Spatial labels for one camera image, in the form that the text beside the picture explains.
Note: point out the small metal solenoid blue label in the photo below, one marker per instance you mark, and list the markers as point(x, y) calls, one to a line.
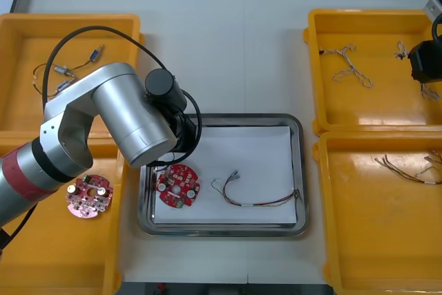
point(64, 86)
point(94, 55)

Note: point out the round red circuit board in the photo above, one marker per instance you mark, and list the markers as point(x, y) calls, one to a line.
point(179, 184)
point(88, 201)

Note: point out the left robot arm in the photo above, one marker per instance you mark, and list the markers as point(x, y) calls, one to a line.
point(114, 101)

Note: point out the small metal solenoid white label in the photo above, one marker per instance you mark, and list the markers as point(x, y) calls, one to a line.
point(61, 70)

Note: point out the steel tray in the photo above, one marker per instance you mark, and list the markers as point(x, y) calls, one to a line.
point(221, 231)

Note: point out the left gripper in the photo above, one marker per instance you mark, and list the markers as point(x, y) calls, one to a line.
point(184, 132)

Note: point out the yellow-orange plastic bin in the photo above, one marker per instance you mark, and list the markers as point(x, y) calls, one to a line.
point(20, 115)
point(352, 108)
point(366, 260)
point(69, 267)

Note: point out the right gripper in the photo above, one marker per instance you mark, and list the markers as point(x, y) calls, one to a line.
point(428, 61)

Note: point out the white paper sheet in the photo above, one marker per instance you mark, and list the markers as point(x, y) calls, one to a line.
point(259, 157)

